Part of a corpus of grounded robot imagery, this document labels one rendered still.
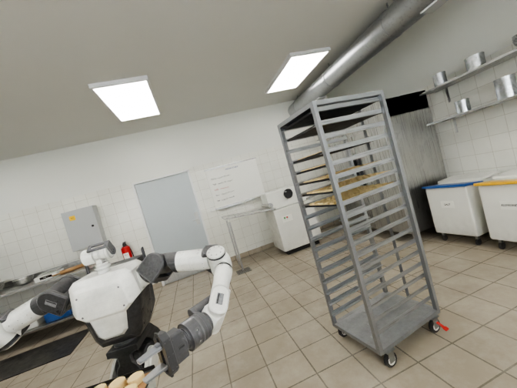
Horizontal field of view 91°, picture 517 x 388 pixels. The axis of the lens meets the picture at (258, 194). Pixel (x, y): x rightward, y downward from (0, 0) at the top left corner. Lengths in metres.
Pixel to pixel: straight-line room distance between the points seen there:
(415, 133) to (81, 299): 4.09
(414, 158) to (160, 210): 4.44
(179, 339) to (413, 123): 3.98
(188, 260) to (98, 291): 0.36
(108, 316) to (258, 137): 4.83
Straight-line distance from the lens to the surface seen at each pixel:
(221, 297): 0.93
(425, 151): 4.36
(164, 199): 5.34
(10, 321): 1.57
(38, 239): 5.95
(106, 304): 1.26
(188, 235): 5.36
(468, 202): 3.79
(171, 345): 0.85
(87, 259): 1.30
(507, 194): 3.53
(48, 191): 5.85
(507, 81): 3.85
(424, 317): 2.38
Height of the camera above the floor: 1.42
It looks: 2 degrees down
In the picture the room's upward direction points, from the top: 16 degrees counter-clockwise
